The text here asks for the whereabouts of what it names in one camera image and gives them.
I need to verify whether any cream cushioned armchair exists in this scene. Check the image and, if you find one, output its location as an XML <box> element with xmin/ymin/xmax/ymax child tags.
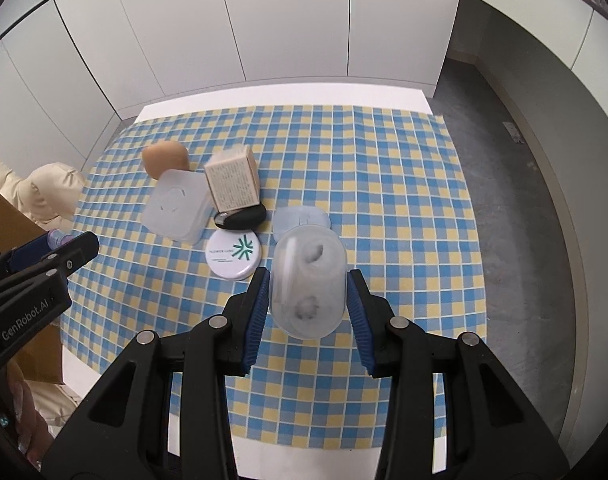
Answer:
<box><xmin>0</xmin><ymin>147</ymin><xmax>92</xmax><ymax>426</ymax></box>

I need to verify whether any white round powder compact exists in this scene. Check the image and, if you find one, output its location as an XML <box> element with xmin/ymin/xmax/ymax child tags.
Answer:
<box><xmin>205</xmin><ymin>229</ymin><xmax>261</xmax><ymax>279</ymax></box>

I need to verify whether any blue yellow checkered tablecloth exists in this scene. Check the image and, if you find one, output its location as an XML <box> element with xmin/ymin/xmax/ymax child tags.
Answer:
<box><xmin>59</xmin><ymin>104</ymin><xmax>484</xmax><ymax>456</ymax></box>

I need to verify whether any clear oval plastic case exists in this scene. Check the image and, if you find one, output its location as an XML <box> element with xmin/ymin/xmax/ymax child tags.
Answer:
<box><xmin>273</xmin><ymin>225</ymin><xmax>348</xmax><ymax>339</ymax></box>

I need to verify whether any frosted oval plastic case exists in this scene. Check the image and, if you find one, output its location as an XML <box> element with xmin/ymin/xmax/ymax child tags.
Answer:
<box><xmin>273</xmin><ymin>205</ymin><xmax>332</xmax><ymax>247</ymax></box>

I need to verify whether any beige printed carton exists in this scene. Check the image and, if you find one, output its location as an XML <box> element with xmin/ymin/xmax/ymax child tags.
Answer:
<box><xmin>204</xmin><ymin>146</ymin><xmax>260</xmax><ymax>213</ymax></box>

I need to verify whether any brown egg-shaped makeup sponge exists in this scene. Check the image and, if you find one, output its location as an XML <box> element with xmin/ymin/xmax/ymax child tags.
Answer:
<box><xmin>143</xmin><ymin>141</ymin><xmax>189</xmax><ymax>179</ymax></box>

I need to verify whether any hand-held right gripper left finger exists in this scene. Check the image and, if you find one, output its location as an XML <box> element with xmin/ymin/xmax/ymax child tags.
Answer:
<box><xmin>41</xmin><ymin>267</ymin><xmax>272</xmax><ymax>480</ymax></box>

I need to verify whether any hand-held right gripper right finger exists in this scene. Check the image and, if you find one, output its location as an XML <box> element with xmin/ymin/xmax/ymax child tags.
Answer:
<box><xmin>346</xmin><ymin>269</ymin><xmax>569</xmax><ymax>480</ymax></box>

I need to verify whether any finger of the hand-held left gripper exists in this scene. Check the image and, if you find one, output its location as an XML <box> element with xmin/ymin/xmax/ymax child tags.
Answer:
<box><xmin>0</xmin><ymin>237</ymin><xmax>52</xmax><ymax>286</ymax></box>
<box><xmin>4</xmin><ymin>232</ymin><xmax>101</xmax><ymax>291</ymax></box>

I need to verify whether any brown cardboard box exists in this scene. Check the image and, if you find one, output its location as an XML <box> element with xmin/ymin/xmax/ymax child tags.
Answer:
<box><xmin>0</xmin><ymin>188</ymin><xmax>67</xmax><ymax>386</ymax></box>

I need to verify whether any black powder puff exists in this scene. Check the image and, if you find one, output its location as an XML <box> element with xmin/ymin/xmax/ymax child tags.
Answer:
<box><xmin>214</xmin><ymin>204</ymin><xmax>266</xmax><ymax>231</ymax></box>

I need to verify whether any frosted square plastic case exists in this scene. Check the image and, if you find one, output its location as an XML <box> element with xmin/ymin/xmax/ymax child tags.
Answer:
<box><xmin>142</xmin><ymin>168</ymin><xmax>215</xmax><ymax>246</ymax></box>

